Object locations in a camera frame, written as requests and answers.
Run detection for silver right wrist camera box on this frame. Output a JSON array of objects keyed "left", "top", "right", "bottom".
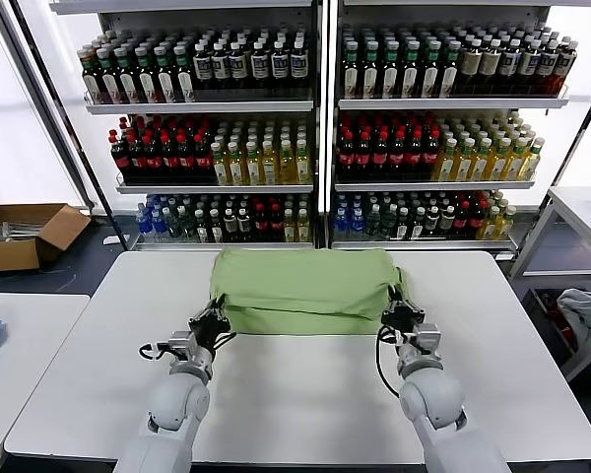
[{"left": 413, "top": 323, "right": 443, "bottom": 355}]

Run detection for brown cardboard box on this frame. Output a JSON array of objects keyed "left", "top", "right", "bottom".
[{"left": 0, "top": 203, "right": 93, "bottom": 274}]

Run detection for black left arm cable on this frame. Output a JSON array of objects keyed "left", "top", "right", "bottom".
[{"left": 138, "top": 330, "right": 238, "bottom": 362}]

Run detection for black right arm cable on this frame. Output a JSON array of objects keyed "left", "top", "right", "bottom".
[{"left": 376, "top": 327, "right": 405, "bottom": 395}]

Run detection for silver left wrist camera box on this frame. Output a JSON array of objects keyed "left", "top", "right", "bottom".
[{"left": 168, "top": 330, "right": 198, "bottom": 360}]

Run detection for small dark bottle beige label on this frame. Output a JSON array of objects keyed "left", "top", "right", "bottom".
[
  {"left": 438, "top": 204, "right": 455, "bottom": 241},
  {"left": 424, "top": 205, "right": 440, "bottom": 241},
  {"left": 236, "top": 206, "right": 253, "bottom": 243},
  {"left": 223, "top": 207, "right": 239, "bottom": 243}
]

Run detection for red fabric item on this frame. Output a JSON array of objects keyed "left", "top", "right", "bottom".
[{"left": 546, "top": 295, "right": 575, "bottom": 341}]

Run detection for thin black window post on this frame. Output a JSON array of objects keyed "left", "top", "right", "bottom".
[{"left": 15, "top": 0, "right": 132, "bottom": 252}]

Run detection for grey metal shelf unit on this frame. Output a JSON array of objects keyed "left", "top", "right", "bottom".
[
  {"left": 48, "top": 0, "right": 326, "bottom": 252},
  {"left": 324, "top": 0, "right": 591, "bottom": 262}
]

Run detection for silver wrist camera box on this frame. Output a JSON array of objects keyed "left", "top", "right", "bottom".
[
  {"left": 168, "top": 330, "right": 198, "bottom": 360},
  {"left": 413, "top": 323, "right": 443, "bottom": 355}
]

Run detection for blue water bottle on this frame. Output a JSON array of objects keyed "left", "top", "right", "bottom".
[
  {"left": 349, "top": 206, "right": 365, "bottom": 241},
  {"left": 151, "top": 206, "right": 167, "bottom": 242},
  {"left": 333, "top": 206, "right": 350, "bottom": 241},
  {"left": 135, "top": 204, "right": 153, "bottom": 242}
]

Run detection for cola bottle red cap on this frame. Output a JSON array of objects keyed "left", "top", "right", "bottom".
[
  {"left": 355, "top": 130, "right": 374, "bottom": 181},
  {"left": 371, "top": 130, "right": 390, "bottom": 181},
  {"left": 268, "top": 204, "right": 285, "bottom": 243},
  {"left": 253, "top": 204, "right": 270, "bottom": 243},
  {"left": 108, "top": 130, "right": 131, "bottom": 181},
  {"left": 405, "top": 129, "right": 424, "bottom": 181},
  {"left": 161, "top": 135, "right": 179, "bottom": 181},
  {"left": 422, "top": 128, "right": 442, "bottom": 181},
  {"left": 452, "top": 201, "right": 471, "bottom": 241},
  {"left": 338, "top": 130, "right": 357, "bottom": 181},
  {"left": 388, "top": 130, "right": 408, "bottom": 181},
  {"left": 144, "top": 135, "right": 163, "bottom": 181},
  {"left": 176, "top": 135, "right": 196, "bottom": 181},
  {"left": 194, "top": 135, "right": 214, "bottom": 181},
  {"left": 468, "top": 200, "right": 488, "bottom": 241},
  {"left": 126, "top": 135, "right": 147, "bottom": 181}
]

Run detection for dark tea bottle green cap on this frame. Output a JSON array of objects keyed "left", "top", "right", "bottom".
[
  {"left": 155, "top": 44, "right": 178, "bottom": 104},
  {"left": 401, "top": 39, "right": 421, "bottom": 99},
  {"left": 361, "top": 40, "right": 379, "bottom": 99},
  {"left": 381, "top": 40, "right": 400, "bottom": 99},
  {"left": 80, "top": 43, "right": 101, "bottom": 104},
  {"left": 343, "top": 41, "right": 361, "bottom": 99},
  {"left": 116, "top": 44, "right": 139, "bottom": 104},
  {"left": 440, "top": 39, "right": 462, "bottom": 99},
  {"left": 173, "top": 44, "right": 197, "bottom": 104},
  {"left": 134, "top": 46, "right": 158, "bottom": 104},
  {"left": 97, "top": 46, "right": 120, "bottom": 104},
  {"left": 422, "top": 39, "right": 442, "bottom": 99}
]

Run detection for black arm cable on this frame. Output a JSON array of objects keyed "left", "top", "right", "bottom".
[
  {"left": 138, "top": 330, "right": 238, "bottom": 362},
  {"left": 376, "top": 327, "right": 405, "bottom": 395}
]

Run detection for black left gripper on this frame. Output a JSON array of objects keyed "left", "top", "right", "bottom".
[{"left": 189, "top": 297, "right": 231, "bottom": 349}]

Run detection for dark drink bottle blue label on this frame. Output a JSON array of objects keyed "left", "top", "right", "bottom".
[
  {"left": 518, "top": 38, "right": 543, "bottom": 98},
  {"left": 228, "top": 42, "right": 247, "bottom": 102},
  {"left": 210, "top": 42, "right": 230, "bottom": 102},
  {"left": 192, "top": 42, "right": 214, "bottom": 102},
  {"left": 249, "top": 41, "right": 270, "bottom": 102},
  {"left": 536, "top": 38, "right": 561, "bottom": 98},
  {"left": 270, "top": 40, "right": 291, "bottom": 102},
  {"left": 499, "top": 38, "right": 523, "bottom": 98},
  {"left": 290, "top": 39, "right": 310, "bottom": 102}
]

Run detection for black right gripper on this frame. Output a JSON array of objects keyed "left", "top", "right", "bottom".
[{"left": 381, "top": 291, "right": 425, "bottom": 339}]

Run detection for dark drink bottle beige label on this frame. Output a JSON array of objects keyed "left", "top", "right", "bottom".
[
  {"left": 480, "top": 38, "right": 503, "bottom": 98},
  {"left": 460, "top": 39, "right": 485, "bottom": 98}
]

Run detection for reddish drink bottle white label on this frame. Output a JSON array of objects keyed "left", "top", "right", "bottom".
[{"left": 554, "top": 36, "right": 578, "bottom": 98}]

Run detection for grey-framed white side table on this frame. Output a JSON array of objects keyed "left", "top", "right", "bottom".
[{"left": 509, "top": 185, "right": 591, "bottom": 380}]

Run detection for grey metal brackets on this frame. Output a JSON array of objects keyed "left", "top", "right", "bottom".
[{"left": 0, "top": 221, "right": 45, "bottom": 242}]

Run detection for green t-shirt red print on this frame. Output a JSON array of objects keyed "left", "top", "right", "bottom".
[{"left": 210, "top": 247, "right": 416, "bottom": 336}]

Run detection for grey crumpled cloth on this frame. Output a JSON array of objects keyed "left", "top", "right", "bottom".
[{"left": 556, "top": 288, "right": 591, "bottom": 354}]

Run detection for plain white side table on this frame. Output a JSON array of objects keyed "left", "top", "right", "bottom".
[{"left": 0, "top": 293, "right": 92, "bottom": 473}]

